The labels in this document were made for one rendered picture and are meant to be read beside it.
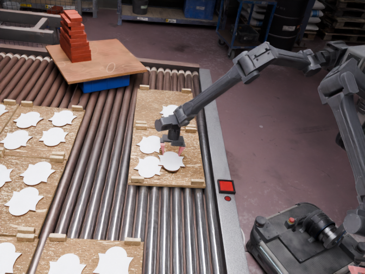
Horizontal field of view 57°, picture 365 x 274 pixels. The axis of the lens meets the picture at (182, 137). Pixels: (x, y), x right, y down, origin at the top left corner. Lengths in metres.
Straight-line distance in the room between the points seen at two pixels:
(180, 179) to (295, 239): 1.10
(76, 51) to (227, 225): 1.38
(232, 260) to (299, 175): 2.02
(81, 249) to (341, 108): 0.99
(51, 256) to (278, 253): 1.46
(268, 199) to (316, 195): 0.46
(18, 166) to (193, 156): 0.80
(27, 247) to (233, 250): 0.75
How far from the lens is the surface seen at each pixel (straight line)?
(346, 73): 1.14
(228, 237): 1.41
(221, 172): 1.66
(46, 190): 1.51
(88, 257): 1.29
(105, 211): 1.43
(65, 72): 2.11
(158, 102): 2.04
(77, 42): 2.18
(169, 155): 1.64
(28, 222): 1.42
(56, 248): 1.33
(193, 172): 1.59
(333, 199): 3.22
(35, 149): 1.72
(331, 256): 2.46
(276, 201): 2.94
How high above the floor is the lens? 2.02
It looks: 38 degrees down
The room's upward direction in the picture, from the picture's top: 9 degrees clockwise
